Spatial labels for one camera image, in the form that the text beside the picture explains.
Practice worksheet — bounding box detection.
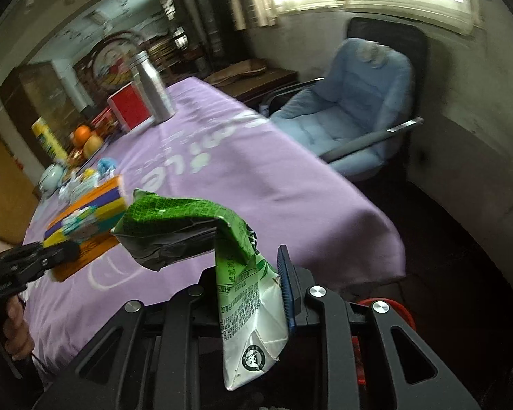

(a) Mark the green and white drink carton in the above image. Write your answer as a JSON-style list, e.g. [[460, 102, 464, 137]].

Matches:
[[111, 189, 289, 391]]

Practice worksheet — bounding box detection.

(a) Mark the yellow round fruit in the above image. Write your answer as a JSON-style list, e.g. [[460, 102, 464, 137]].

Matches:
[[83, 134, 104, 159]]

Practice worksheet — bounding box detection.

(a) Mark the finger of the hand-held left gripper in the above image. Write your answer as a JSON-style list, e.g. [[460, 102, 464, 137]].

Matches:
[[15, 239, 81, 274]]

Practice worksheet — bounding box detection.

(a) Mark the red plastic basket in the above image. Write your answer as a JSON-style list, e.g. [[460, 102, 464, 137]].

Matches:
[[351, 298, 415, 385]]

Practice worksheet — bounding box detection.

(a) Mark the tall yellow canister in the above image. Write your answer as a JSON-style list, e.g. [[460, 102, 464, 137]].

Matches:
[[31, 116, 67, 165]]

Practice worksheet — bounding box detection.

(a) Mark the red and white box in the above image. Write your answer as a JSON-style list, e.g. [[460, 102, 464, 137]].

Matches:
[[107, 81, 155, 132]]

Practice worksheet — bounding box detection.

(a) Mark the red biscuit packet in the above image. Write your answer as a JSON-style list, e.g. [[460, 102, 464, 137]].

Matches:
[[90, 107, 120, 135]]

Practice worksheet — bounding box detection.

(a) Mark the wooden side table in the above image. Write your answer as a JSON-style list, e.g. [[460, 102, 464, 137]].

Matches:
[[203, 60, 300, 109]]

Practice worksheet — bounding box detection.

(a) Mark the wooden cabinet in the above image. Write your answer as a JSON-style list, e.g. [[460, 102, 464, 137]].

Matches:
[[0, 60, 84, 167]]

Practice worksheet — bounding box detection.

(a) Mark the blue cushioned chair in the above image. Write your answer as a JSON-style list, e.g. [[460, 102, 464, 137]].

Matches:
[[263, 17, 430, 180]]

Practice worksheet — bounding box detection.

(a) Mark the person's left hand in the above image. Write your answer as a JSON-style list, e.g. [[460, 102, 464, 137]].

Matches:
[[2, 297, 35, 361]]

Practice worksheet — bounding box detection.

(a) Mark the orange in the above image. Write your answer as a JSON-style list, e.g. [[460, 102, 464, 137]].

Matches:
[[71, 125, 92, 146]]

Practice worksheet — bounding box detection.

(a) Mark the purple printed tablecloth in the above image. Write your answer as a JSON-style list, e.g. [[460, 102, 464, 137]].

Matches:
[[21, 76, 407, 377]]

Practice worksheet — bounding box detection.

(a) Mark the orange and green cardboard box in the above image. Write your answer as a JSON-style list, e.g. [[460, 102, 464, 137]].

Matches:
[[43, 175, 127, 283]]

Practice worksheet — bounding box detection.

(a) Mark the steel drink bottle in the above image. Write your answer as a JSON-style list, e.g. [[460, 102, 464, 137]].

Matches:
[[130, 50, 177, 124]]

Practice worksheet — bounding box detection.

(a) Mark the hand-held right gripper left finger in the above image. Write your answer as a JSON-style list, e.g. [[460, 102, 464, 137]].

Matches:
[[32, 265, 227, 410]]

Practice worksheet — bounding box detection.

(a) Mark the white flat packet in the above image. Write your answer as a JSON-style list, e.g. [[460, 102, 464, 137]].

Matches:
[[70, 181, 97, 201]]

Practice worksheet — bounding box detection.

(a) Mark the white ceramic lidded pot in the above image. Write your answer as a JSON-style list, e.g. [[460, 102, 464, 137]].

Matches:
[[39, 164, 67, 197]]

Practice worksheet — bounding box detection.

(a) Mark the brown wooden door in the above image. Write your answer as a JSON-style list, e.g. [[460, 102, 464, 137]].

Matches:
[[0, 128, 39, 244]]

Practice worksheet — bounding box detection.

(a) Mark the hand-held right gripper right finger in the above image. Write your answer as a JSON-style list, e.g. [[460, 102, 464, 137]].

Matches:
[[277, 245, 482, 410]]

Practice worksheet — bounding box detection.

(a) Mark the round embroidered table screen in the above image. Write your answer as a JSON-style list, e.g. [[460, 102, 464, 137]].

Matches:
[[73, 30, 155, 95]]

